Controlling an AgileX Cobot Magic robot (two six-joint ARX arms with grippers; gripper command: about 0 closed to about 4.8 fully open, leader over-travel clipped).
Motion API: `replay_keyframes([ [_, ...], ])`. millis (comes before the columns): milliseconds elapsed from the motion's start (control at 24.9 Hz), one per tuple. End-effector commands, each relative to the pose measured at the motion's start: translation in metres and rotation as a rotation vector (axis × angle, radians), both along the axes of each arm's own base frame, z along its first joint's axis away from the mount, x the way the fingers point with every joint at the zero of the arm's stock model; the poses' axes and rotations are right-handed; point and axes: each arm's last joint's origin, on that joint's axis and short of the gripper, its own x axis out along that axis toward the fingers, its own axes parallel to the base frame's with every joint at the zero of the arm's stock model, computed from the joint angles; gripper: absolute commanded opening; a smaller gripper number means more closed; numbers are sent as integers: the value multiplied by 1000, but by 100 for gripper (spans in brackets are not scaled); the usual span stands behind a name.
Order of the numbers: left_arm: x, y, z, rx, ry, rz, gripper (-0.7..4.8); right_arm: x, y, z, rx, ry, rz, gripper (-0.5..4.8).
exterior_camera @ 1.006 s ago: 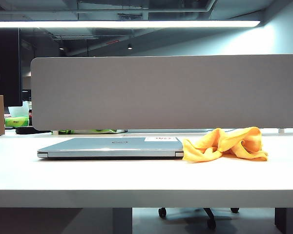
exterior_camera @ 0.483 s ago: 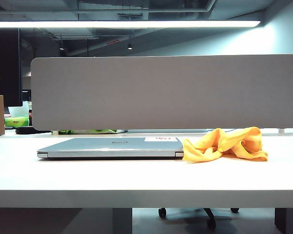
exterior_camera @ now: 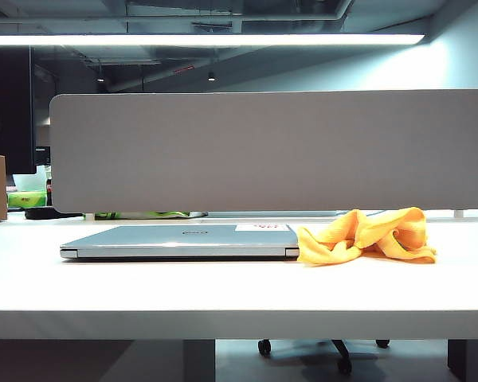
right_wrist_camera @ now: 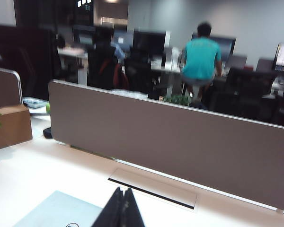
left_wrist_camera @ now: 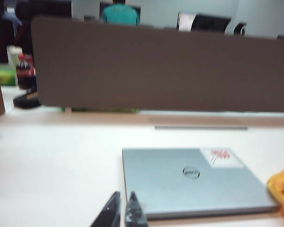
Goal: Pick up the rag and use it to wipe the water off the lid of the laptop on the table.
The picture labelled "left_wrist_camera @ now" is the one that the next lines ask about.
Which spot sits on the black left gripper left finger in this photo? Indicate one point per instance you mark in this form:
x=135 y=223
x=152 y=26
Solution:
x=112 y=210

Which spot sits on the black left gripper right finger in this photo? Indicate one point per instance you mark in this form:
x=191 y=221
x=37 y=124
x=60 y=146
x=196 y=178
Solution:
x=133 y=212

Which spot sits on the silver Dell laptop with sticker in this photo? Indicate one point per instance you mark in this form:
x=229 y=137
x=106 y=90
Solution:
x=191 y=184

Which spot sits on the black object with yellow print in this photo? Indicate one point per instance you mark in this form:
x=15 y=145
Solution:
x=26 y=100

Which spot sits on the brown desk divider panel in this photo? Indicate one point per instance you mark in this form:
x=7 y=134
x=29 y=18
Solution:
x=156 y=71

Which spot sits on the cola bottle red label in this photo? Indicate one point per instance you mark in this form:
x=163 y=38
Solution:
x=26 y=71

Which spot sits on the green box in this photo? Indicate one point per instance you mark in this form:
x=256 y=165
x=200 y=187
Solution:
x=7 y=76

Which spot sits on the white cup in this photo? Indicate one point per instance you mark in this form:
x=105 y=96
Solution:
x=14 y=55

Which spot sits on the person in teal shirt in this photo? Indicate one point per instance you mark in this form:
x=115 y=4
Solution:
x=119 y=14

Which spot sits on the black computer monitor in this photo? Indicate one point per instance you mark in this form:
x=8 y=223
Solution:
x=208 y=22

